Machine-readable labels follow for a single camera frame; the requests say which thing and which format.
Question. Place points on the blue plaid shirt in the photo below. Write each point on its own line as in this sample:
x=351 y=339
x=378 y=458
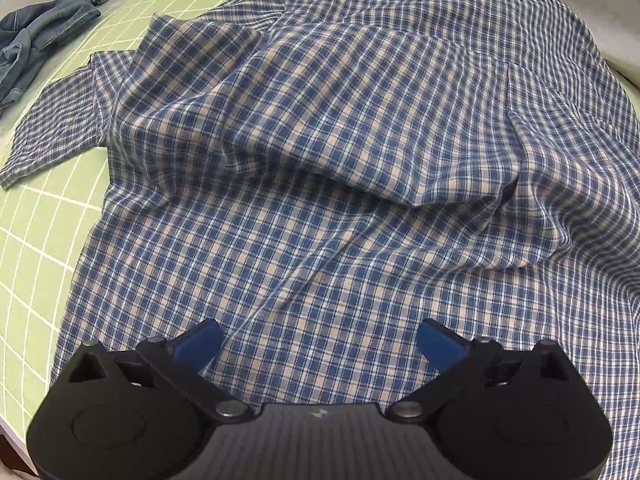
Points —
x=320 y=170

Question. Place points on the green grid cutting mat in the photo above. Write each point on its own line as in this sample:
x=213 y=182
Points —
x=45 y=240

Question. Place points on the blue denim garment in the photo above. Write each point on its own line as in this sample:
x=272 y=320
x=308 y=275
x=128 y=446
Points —
x=47 y=25

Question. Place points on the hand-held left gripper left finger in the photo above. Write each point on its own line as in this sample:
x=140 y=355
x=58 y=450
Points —
x=199 y=342

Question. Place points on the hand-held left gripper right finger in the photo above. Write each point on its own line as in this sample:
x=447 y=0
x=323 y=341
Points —
x=440 y=344

